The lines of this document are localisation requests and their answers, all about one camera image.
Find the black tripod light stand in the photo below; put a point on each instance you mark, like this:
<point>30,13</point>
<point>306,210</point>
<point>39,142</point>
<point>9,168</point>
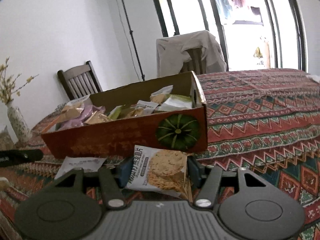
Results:
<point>128,32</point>

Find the beige jacket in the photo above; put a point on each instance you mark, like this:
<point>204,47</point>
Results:
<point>172,52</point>

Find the oat cookie snack packet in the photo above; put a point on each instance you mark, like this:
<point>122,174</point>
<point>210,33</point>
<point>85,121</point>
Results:
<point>162,171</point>

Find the yellow flower branches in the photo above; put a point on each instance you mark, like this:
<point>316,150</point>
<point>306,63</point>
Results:
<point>9,89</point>

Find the pink snack packet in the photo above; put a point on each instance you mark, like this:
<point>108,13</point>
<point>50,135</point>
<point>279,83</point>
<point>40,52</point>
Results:
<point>80,120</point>

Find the white flat snack packet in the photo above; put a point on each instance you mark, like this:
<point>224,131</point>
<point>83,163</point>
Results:
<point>88,164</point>

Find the floral ceramic vase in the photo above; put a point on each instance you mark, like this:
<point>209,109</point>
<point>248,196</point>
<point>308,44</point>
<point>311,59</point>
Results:
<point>18,123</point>

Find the orange cardboard snack box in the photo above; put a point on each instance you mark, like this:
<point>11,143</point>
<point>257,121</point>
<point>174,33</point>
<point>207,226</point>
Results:
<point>183,130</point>

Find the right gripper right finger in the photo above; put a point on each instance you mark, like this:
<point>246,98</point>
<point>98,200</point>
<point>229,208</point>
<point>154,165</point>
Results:
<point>207,180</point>

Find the chair with beige jacket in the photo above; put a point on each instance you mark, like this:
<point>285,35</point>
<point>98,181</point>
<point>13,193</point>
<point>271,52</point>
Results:
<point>196,64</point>

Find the black framed sliding window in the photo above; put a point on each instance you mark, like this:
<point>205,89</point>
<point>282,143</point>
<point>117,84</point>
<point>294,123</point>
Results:
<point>262,34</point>

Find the patterned red tablecloth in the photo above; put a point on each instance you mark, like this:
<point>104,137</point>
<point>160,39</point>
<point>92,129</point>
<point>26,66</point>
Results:
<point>264,120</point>

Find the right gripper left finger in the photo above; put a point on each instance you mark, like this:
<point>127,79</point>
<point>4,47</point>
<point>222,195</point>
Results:
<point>112,181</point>

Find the dark wooden chair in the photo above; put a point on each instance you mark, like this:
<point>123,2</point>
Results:
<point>79,81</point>

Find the green snack packet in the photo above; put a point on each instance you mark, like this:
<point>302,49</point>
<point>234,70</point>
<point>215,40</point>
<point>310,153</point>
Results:
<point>176,103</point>

